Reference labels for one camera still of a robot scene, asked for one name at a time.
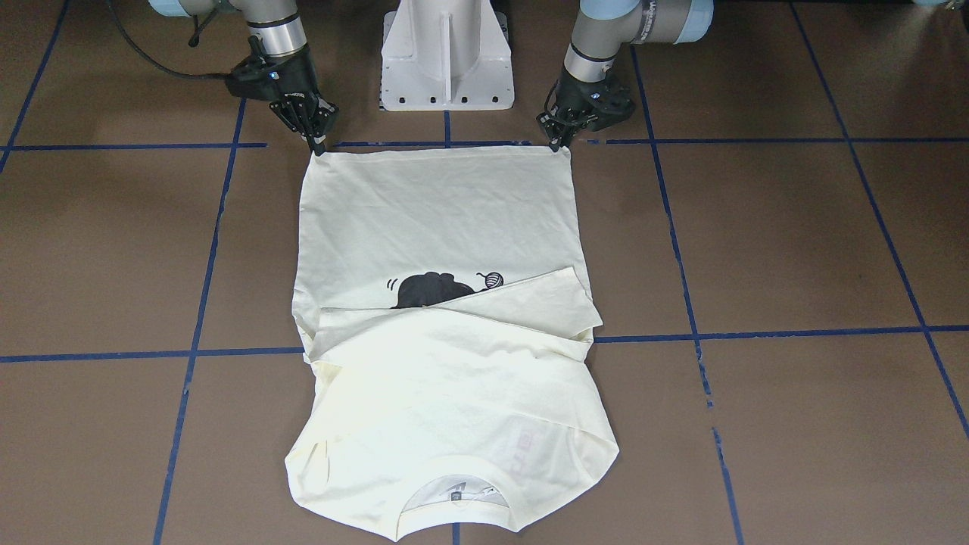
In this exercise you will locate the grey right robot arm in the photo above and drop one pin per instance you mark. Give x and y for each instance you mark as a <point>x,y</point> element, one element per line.
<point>277,23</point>

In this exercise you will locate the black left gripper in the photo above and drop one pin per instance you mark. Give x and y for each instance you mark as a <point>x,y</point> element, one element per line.
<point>577,93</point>

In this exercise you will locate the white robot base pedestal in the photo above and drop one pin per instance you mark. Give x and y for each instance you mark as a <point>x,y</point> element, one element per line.
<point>446,56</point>

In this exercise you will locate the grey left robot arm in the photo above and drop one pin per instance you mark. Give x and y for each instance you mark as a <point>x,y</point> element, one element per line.
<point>603,27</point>

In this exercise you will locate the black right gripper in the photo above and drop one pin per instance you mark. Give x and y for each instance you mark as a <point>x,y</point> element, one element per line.
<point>297,76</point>

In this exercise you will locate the cream long sleeve shirt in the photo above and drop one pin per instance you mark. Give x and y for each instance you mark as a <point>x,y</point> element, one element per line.
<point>445,311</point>

